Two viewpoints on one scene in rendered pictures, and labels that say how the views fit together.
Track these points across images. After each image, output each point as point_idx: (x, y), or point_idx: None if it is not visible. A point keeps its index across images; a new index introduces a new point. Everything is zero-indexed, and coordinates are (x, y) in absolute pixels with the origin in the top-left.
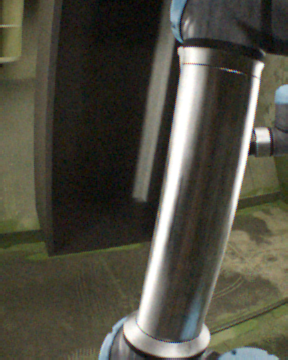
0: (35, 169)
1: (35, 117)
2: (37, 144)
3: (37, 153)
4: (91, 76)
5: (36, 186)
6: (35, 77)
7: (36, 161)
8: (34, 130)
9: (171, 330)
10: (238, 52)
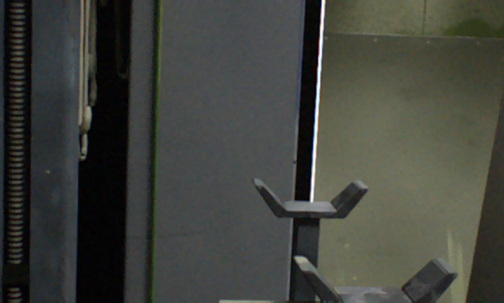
0: (488, 236)
1: None
2: None
3: None
4: None
5: (485, 279)
6: None
7: (501, 213)
8: (499, 139)
9: None
10: None
